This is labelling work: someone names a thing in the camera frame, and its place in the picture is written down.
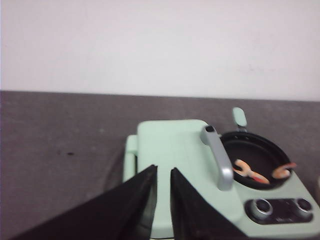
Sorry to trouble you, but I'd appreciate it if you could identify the breakfast maker hinged lid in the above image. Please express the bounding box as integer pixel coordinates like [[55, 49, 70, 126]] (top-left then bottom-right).
[[137, 119, 243, 224]]

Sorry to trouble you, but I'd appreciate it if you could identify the left silver control knob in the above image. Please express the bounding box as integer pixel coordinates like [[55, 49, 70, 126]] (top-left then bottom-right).
[[251, 198, 273, 216]]

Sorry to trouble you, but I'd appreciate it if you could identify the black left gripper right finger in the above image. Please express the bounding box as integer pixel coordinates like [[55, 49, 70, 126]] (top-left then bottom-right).
[[170, 168, 248, 240]]

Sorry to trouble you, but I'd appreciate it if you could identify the right silver control knob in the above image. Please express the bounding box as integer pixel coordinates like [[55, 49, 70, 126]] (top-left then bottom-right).
[[294, 198, 313, 216]]

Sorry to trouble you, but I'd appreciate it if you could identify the black round frying pan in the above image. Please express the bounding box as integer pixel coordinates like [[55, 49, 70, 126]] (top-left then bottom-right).
[[220, 107, 292, 190]]

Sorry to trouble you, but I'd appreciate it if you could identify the orange white shrimp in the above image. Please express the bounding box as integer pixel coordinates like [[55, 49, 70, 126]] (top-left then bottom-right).
[[233, 159, 270, 185], [271, 162, 297, 179]]

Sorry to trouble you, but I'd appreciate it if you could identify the silver control knob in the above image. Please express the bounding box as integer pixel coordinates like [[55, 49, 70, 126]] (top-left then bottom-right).
[[251, 198, 273, 216], [294, 198, 313, 216]]

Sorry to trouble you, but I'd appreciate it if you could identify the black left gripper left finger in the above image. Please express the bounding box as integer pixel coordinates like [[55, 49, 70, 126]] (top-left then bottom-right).
[[14, 165, 158, 240]]

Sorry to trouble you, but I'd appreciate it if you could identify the mint green breakfast maker base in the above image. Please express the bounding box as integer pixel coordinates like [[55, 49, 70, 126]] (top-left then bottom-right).
[[123, 133, 320, 239]]

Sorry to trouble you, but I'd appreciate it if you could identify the beige ribbed bowl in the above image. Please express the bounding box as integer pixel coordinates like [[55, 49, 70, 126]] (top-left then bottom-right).
[[314, 177, 320, 201]]

